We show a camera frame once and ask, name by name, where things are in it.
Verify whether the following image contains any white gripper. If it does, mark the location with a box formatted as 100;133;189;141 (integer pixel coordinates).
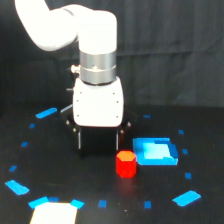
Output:
59;76;138;155

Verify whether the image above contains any red cylindrical block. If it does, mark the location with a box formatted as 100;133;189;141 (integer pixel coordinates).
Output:
116;151;137;178

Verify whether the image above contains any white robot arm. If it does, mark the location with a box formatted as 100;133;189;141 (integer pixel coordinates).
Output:
14;0;131;151

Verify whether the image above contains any blue square tape patch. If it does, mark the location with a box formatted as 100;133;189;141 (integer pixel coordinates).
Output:
133;138;179;166

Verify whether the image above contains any long blue tape top left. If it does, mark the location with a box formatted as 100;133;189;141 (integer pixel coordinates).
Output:
36;108;57;119

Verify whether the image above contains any long blue tape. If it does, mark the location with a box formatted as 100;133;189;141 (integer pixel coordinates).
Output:
173;190;201;207
36;108;57;119
5;180;29;195
28;196;49;209

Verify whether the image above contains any small blue tape bottom centre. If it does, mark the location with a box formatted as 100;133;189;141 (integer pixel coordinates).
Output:
98;200;107;208

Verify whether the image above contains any small blue tape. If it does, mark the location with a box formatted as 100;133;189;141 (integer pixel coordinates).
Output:
144;201;151;209
185;173;192;179
98;200;107;208

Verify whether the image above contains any blue tape beside paper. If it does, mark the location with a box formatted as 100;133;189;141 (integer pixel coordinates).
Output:
71;199;84;209

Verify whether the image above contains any white paper sheet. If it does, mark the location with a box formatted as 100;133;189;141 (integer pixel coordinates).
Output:
29;202;79;224

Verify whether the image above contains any small blue tape bottom right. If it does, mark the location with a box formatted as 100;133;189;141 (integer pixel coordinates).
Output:
144;201;151;209

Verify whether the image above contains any long blue tape bottom left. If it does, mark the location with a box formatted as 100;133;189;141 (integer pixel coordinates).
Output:
28;196;49;209

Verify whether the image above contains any black backdrop curtain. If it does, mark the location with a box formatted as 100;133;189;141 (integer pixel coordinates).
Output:
0;0;224;107

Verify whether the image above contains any long blue tape bottom right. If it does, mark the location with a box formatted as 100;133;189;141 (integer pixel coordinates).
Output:
173;190;201;207

